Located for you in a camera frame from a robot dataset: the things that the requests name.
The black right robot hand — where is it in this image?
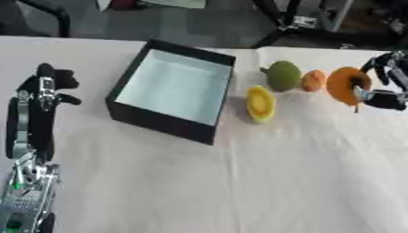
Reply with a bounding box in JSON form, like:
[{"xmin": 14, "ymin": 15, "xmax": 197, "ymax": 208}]
[{"xmin": 352, "ymin": 50, "xmax": 408, "ymax": 112}]

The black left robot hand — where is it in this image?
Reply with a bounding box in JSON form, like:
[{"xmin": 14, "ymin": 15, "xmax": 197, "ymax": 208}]
[{"xmin": 5, "ymin": 62, "xmax": 83, "ymax": 162}]

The large orange toy fruit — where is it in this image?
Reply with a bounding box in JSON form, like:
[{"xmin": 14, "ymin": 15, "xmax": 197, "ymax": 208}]
[{"xmin": 325, "ymin": 66, "xmax": 373, "ymax": 107}]

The black box with white inside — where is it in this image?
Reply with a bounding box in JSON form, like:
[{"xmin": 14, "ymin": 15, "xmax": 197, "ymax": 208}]
[{"xmin": 103, "ymin": 38, "xmax": 238, "ymax": 147}]

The small orange toy fruit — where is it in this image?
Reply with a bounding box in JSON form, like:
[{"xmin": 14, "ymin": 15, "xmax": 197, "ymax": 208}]
[{"xmin": 300, "ymin": 69, "xmax": 329, "ymax": 93}]

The black chair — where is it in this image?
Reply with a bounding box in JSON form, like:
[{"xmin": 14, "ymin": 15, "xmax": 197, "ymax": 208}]
[{"xmin": 0, "ymin": 0, "xmax": 74, "ymax": 38}]

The green toy fruit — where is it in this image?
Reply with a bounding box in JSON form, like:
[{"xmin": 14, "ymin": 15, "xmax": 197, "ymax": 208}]
[{"xmin": 258, "ymin": 60, "xmax": 303, "ymax": 93}]

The black tripod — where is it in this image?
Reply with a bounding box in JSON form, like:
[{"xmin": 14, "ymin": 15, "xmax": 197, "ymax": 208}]
[{"xmin": 250, "ymin": 0, "xmax": 408, "ymax": 49}]

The yellow toy fruit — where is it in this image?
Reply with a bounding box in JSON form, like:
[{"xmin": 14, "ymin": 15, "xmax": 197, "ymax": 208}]
[{"xmin": 245, "ymin": 85, "xmax": 278, "ymax": 125}]

